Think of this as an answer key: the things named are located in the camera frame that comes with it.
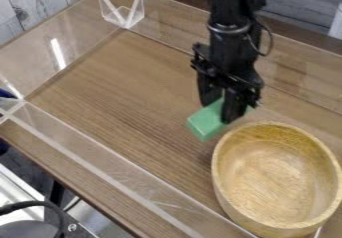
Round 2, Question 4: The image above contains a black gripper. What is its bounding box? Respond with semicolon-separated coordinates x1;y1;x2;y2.
191;29;263;124

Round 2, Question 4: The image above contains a green rectangular block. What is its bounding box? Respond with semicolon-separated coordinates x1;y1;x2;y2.
186;96;255;143

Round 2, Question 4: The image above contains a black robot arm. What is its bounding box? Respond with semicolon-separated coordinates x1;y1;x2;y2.
191;0;266;123

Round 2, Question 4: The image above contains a brown wooden bowl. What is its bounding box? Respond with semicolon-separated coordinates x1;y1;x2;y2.
211;121;342;238

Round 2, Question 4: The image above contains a black table leg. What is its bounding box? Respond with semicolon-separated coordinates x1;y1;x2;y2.
50;181;66;206

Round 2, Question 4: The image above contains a black metal clamp plate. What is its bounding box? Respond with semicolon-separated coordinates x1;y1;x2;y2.
44;203;99;238

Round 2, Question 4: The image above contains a clear acrylic corner bracket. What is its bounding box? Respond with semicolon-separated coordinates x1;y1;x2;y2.
99;0;145;29

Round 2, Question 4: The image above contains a clear acrylic front wall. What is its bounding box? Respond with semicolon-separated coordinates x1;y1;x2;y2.
0;88;257;238

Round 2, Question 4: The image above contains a black cable loop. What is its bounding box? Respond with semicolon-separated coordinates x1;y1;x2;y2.
0;200;66;238

